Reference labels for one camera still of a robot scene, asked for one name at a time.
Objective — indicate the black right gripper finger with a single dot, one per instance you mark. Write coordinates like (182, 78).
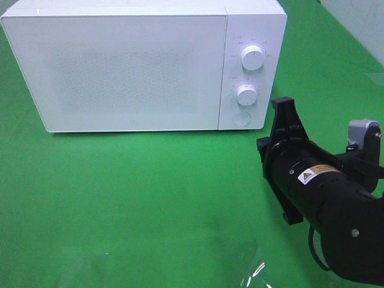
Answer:
(287, 124)

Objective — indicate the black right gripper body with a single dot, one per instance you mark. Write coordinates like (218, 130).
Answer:
(282, 162)

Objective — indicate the round white door release button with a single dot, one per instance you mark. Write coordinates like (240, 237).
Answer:
(242, 119)

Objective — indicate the white microwave knob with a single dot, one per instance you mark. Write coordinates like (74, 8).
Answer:
(246, 95)
(252, 57)

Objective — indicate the white microwave door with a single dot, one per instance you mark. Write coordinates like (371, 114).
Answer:
(89, 74)

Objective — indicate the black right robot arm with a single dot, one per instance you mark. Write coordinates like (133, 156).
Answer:
(334, 193)

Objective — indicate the green table cloth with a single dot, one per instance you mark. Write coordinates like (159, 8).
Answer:
(149, 209)

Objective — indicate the clear tape patch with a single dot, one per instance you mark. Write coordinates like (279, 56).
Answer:
(243, 264)

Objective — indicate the white microwave oven body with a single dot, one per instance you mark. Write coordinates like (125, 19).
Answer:
(247, 23)

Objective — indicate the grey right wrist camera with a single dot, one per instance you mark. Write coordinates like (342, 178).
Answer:
(364, 136)

